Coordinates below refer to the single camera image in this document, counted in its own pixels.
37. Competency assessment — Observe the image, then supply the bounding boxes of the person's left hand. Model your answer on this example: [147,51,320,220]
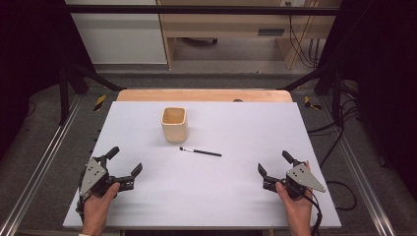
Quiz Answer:
[81,182,121,236]

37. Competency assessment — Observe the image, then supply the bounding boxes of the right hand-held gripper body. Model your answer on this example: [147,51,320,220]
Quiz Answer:
[280,159,328,200]

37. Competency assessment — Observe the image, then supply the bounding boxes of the black makeup brush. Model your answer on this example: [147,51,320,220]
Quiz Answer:
[179,146,223,158]

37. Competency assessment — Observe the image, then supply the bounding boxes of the right hand-held gripper cable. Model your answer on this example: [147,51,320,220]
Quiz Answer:
[303,188,325,236]

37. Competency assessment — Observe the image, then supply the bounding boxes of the wooden desk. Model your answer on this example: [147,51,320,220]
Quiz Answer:
[155,0,342,71]

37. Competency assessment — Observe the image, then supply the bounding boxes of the aluminium floor rail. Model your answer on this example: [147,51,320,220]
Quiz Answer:
[318,95,398,236]
[0,93,85,236]

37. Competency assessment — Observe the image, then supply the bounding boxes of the square wooden cup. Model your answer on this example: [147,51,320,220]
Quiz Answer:
[160,106,189,144]

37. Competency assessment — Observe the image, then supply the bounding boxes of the white cabinet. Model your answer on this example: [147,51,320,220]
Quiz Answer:
[64,0,168,65]

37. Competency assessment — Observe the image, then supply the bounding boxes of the black curtain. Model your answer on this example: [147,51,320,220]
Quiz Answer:
[318,0,417,193]
[0,0,96,160]

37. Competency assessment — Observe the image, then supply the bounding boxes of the black frame strut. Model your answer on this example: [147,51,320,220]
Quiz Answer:
[278,63,344,128]
[58,61,127,126]

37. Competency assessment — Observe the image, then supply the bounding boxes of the light wooden table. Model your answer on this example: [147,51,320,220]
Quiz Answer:
[116,88,294,103]

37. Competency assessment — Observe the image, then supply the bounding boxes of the person's right hand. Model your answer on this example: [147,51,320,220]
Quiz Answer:
[274,159,314,236]

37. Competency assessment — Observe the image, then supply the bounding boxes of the black hanging cables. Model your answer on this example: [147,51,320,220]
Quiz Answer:
[286,2,322,71]

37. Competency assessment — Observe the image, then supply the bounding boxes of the grey desk drawer handle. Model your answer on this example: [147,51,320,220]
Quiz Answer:
[257,28,286,37]

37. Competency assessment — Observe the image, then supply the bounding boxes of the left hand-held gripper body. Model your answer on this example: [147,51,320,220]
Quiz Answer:
[78,155,116,200]

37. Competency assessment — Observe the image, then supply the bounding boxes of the black floor cable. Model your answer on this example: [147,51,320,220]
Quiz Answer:
[307,96,359,212]

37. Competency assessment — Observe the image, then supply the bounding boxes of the black horizontal frame bar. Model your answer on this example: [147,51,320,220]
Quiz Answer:
[64,4,340,17]

